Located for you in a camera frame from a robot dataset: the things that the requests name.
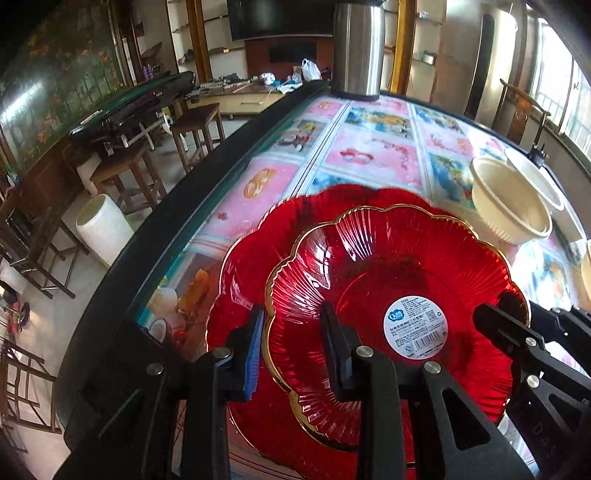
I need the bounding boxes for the green-topped game table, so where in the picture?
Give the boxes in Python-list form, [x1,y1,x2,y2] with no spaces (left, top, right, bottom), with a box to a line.
[69,71,195,153]

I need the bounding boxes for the carved wooden armchair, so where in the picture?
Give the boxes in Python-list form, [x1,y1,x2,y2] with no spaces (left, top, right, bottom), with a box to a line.
[492,78,553,148]

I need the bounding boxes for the small red gold-rimmed plate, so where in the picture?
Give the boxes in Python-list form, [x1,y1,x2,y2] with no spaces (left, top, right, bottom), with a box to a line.
[264,206,531,453]

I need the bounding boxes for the white plastic bucket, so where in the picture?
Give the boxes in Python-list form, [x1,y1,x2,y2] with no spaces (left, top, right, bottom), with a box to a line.
[76,194,135,271]

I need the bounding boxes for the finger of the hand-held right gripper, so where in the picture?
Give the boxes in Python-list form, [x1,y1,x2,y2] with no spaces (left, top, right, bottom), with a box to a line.
[529,302,591,357]
[474,302,549,371]

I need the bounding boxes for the large red glass plate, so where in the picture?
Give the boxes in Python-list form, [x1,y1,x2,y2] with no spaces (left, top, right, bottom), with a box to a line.
[205,184,509,480]

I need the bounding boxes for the wooden television cabinet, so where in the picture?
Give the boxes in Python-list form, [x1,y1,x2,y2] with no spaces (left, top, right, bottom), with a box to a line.
[245,37,334,80]

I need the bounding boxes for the stainless steel thermos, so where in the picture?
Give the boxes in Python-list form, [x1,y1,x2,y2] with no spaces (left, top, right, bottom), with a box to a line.
[331,0,386,99]

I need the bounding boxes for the cream ribbed bowl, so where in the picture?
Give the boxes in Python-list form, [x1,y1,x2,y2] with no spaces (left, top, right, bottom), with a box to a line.
[469,156,553,245]

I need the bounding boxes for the white ribbed bowl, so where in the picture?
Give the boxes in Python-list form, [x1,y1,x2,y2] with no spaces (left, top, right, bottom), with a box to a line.
[503,147,585,243]

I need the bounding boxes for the brown wooden stool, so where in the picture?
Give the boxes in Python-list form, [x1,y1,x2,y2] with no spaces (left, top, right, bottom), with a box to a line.
[90,147,168,216]
[171,103,226,174]

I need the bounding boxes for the black television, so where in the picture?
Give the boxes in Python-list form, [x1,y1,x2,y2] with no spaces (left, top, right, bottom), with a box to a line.
[226,0,338,42]

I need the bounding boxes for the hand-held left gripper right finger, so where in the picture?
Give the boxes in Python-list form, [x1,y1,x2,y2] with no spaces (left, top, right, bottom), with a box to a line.
[320,302,536,480]

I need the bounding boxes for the barred window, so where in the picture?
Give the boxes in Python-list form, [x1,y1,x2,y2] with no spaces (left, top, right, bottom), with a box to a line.
[531,28,591,155]

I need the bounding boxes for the dark wooden chair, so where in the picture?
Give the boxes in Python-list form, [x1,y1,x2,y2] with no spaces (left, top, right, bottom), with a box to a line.
[0,342,62,452]
[0,185,89,301]

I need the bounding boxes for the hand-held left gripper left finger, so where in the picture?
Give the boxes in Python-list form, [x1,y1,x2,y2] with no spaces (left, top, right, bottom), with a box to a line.
[106,304,266,480]

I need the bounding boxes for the flower wall mural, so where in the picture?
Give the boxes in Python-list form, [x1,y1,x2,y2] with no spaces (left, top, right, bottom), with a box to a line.
[0,0,136,162]

